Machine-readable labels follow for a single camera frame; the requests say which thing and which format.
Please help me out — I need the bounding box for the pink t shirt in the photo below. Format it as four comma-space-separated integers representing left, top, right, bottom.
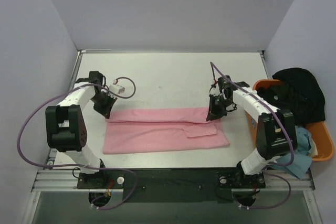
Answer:
103, 108, 230, 155

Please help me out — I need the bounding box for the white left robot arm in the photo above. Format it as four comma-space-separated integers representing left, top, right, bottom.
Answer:
45, 71, 125, 188

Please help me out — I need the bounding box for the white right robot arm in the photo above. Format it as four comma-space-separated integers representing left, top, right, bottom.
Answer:
206, 77, 298, 187

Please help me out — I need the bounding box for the black garment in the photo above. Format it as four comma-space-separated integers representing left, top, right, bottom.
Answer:
256, 68, 326, 125

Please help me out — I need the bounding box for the blue garment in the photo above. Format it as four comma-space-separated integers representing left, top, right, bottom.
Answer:
270, 126, 313, 179

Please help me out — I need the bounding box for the cream garment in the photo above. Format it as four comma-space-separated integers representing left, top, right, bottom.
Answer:
309, 140, 318, 158

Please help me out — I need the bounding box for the orange plastic basket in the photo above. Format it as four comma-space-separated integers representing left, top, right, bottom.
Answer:
245, 79, 334, 162

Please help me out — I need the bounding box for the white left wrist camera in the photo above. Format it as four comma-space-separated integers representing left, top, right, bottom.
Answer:
109, 84, 125, 94

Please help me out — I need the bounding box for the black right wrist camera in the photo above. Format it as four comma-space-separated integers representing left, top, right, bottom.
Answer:
217, 77, 233, 94

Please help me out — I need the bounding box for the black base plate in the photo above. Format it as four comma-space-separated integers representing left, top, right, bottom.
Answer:
77, 167, 266, 207

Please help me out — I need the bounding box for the aluminium front rail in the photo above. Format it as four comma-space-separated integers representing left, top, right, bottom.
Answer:
32, 170, 316, 192

